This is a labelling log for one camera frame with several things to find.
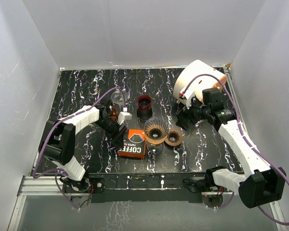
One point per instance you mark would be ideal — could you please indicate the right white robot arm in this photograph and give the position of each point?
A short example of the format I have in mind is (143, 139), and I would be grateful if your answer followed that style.
(260, 183)

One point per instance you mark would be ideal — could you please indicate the orange coffee filter box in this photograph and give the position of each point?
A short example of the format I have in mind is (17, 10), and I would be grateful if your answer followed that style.
(134, 144)

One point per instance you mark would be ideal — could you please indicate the clear ribbed glass dripper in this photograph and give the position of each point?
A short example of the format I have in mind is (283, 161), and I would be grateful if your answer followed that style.
(119, 98)

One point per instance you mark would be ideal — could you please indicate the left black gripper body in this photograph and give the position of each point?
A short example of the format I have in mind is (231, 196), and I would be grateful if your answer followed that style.
(108, 125)

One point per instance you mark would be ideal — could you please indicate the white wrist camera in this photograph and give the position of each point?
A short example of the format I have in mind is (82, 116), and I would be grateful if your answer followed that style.
(185, 96)
(123, 116)

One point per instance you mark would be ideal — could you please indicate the orange glass carafe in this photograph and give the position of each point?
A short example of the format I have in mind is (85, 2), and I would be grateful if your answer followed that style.
(113, 113)

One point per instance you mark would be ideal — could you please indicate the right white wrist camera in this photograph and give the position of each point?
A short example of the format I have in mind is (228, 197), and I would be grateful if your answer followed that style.
(185, 96)

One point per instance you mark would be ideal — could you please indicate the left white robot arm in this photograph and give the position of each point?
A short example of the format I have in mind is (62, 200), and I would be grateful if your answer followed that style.
(58, 140)

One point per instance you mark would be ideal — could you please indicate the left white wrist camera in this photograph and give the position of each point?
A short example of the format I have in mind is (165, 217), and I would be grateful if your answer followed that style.
(123, 116)

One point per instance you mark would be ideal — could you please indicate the red black dripper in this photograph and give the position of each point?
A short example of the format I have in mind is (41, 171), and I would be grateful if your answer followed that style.
(144, 110)

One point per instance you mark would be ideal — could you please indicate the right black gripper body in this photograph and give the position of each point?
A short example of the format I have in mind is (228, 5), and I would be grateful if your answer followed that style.
(196, 111)

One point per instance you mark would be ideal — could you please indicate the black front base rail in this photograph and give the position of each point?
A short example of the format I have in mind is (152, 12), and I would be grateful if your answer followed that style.
(142, 187)

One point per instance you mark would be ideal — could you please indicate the clear glass server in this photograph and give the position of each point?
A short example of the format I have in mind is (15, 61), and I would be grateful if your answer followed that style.
(153, 148)

